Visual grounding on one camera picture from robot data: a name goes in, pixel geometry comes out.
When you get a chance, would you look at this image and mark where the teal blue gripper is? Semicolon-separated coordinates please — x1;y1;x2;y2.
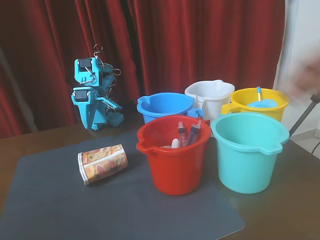
71;86;109;130

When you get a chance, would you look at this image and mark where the fruit print paper cup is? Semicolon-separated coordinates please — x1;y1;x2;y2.
77;143;129;187

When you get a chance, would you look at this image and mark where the blurred bare hand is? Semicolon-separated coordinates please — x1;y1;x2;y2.
287;48;320;100

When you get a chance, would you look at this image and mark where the blue plastic bucket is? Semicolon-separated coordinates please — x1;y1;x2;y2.
136;91;205;125

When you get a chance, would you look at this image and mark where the dark grey table mat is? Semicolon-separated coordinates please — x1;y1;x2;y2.
0;129;246;240

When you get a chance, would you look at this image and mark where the red plastic bucket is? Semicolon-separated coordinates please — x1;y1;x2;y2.
136;114;211;196

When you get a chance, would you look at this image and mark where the white plastic bucket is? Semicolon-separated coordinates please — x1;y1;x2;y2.
184;79;236;138

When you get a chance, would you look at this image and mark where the dark red curtain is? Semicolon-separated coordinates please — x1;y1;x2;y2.
0;0;287;140

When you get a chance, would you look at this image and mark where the turquoise plastic bucket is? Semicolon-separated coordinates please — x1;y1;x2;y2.
210;111;291;195

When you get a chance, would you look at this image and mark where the light blue crumpled glove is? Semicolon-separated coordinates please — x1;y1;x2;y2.
246;98;279;109

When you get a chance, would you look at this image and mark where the yellow plastic bucket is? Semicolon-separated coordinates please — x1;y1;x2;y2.
221;87;290;123

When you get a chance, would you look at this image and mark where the grey tripod leg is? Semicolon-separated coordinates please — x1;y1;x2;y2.
288;94;320;137

